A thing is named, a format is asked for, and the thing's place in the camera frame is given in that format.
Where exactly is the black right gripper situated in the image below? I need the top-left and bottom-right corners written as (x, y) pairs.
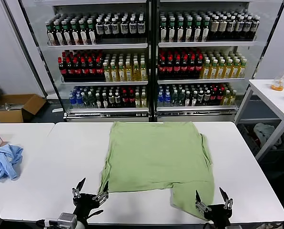
top-left (195, 187), bottom-right (234, 229)

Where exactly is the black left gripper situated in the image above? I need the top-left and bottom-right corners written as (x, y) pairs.
top-left (71, 177), bottom-right (109, 225)

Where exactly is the light green t-shirt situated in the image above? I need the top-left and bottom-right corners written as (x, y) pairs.
top-left (98, 121), bottom-right (215, 220)

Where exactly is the white metal shelf board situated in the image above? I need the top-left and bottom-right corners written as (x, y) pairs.
top-left (67, 107), bottom-right (149, 114)
top-left (46, 42), bottom-right (149, 50)
top-left (60, 80), bottom-right (149, 85)
top-left (156, 106), bottom-right (237, 113)
top-left (157, 77), bottom-right (246, 84)
top-left (158, 41), bottom-right (258, 48)

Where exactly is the pale crumpled cloth pile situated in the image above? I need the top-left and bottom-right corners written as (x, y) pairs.
top-left (253, 122), bottom-right (283, 150)

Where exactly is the crumpled light blue cloth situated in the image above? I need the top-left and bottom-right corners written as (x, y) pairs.
top-left (0, 144), bottom-right (24, 182)

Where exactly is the open brown cardboard box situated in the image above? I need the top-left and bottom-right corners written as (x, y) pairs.
top-left (0, 94), bottom-right (47, 123)

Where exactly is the bundle of metal brackets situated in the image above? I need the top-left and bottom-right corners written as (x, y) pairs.
top-left (3, 102), bottom-right (22, 111)

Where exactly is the white side table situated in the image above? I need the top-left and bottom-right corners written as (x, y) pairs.
top-left (233, 78), bottom-right (284, 163)

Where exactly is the glass jar with orange liquid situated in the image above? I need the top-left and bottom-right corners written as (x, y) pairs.
top-left (271, 75), bottom-right (284, 92)

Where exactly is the green cap dark bottle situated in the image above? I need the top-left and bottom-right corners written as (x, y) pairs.
top-left (185, 17), bottom-right (194, 42)
top-left (45, 21), bottom-right (56, 46)
top-left (70, 20), bottom-right (81, 46)
top-left (54, 21), bottom-right (64, 46)
top-left (176, 17), bottom-right (185, 42)
top-left (61, 20), bottom-right (72, 46)
top-left (193, 16), bottom-right (203, 42)
top-left (202, 16), bottom-right (211, 42)
top-left (168, 17), bottom-right (177, 42)
top-left (79, 20), bottom-right (89, 45)
top-left (87, 20), bottom-right (97, 45)
top-left (159, 18), bottom-right (169, 42)

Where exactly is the white cap navy label bottle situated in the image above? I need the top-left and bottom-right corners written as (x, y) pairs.
top-left (235, 15), bottom-right (244, 40)
top-left (137, 16), bottom-right (146, 38)
top-left (128, 16), bottom-right (138, 38)
top-left (95, 18), bottom-right (104, 39)
top-left (251, 15), bottom-right (261, 39)
top-left (243, 15), bottom-right (252, 39)
top-left (120, 17), bottom-right (129, 39)
top-left (227, 15), bottom-right (236, 40)
top-left (103, 18), bottom-right (112, 39)
top-left (111, 17), bottom-right (120, 39)

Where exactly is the glass cabinet door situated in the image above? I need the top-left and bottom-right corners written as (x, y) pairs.
top-left (2, 0), bottom-right (66, 116)
top-left (234, 0), bottom-right (284, 120)

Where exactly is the white cap beige label bottle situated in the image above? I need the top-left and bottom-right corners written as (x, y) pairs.
top-left (210, 16), bottom-right (219, 40)
top-left (218, 15), bottom-right (228, 40)

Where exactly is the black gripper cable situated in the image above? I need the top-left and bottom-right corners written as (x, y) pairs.
top-left (87, 208), bottom-right (104, 219)

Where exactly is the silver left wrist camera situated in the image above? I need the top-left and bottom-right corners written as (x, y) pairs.
top-left (57, 213), bottom-right (78, 229)

